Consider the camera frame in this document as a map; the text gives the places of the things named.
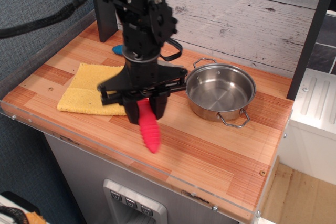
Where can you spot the dark grey right post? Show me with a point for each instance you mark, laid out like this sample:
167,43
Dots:
311,38

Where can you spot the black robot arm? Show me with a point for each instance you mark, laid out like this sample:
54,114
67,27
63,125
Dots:
147,26

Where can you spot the grey toy fridge cabinet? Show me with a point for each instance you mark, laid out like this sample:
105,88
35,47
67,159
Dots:
85,173

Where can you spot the red handled metal spoon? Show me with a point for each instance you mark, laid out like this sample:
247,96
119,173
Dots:
149,128

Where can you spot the dark grey post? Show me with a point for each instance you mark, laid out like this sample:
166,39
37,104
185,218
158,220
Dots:
311,38
106,19

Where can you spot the clear acrylic edge guard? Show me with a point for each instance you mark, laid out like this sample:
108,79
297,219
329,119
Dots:
196,158

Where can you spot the yellow folded cloth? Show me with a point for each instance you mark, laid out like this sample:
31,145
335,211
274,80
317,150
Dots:
82,95

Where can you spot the white toy sink unit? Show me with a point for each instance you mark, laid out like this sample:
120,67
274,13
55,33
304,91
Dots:
308,143

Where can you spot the dark grey left post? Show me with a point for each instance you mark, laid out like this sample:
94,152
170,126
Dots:
106,19

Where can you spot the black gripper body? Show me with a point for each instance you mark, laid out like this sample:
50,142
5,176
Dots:
142,80

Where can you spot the stainless steel pot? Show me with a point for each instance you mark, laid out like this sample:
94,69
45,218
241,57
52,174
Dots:
220,92

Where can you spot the blue handled metal fork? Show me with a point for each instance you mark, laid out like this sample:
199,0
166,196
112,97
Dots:
117,50

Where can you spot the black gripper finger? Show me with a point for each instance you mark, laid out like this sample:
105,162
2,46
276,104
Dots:
132,110
158,105

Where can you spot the silver ice dispenser panel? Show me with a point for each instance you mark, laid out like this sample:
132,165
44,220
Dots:
129,206

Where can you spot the orange object bottom left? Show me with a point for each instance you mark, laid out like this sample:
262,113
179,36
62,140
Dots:
35,218

